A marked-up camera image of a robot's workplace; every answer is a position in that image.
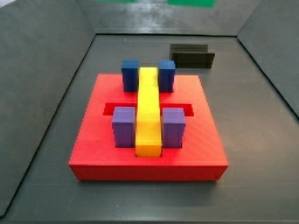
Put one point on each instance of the green stepped block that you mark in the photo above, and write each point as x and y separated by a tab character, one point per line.
193	3

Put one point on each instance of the red base board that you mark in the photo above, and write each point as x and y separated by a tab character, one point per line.
98	160

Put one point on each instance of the right purple block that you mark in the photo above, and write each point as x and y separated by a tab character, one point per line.
174	124

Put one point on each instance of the purple block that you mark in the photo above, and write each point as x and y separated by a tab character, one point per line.
125	126
174	124

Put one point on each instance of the left purple block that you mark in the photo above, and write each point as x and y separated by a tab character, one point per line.
125	126

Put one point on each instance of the yellow long bar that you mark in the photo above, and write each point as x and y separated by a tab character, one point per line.
149	142

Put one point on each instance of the right dark blue block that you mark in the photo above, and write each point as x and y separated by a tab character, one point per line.
166	76

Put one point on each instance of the dark blue block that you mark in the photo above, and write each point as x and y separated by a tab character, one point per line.
166	76
130	71

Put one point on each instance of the left dark blue block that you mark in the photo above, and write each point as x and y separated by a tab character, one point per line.
130	71

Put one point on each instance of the black fixture bracket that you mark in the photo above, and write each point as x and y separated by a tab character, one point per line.
191	56

